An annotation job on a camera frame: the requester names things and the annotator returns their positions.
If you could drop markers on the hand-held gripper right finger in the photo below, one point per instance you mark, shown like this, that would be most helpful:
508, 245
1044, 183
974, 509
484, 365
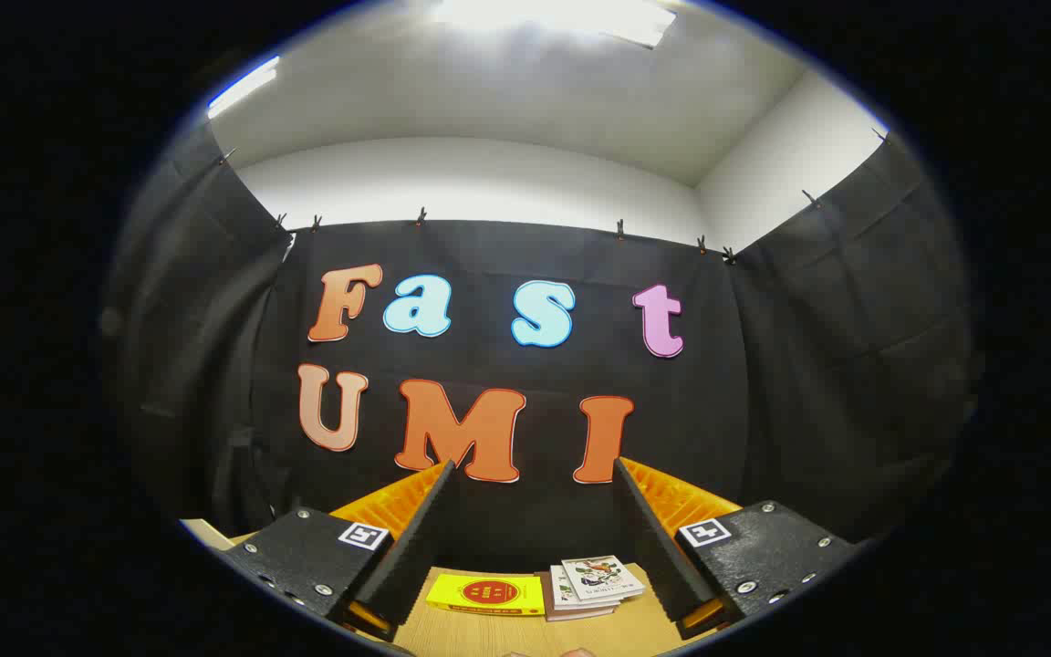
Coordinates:
658, 557

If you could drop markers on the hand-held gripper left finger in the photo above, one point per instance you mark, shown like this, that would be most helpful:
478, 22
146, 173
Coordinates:
416, 547

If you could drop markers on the yellow book with red circle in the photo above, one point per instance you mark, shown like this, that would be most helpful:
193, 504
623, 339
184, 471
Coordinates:
484, 593

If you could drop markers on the black backdrop cloth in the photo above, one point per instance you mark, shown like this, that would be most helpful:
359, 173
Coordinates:
763, 365

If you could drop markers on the ceiling light panel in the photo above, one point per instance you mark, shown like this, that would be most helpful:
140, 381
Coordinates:
562, 14
243, 87

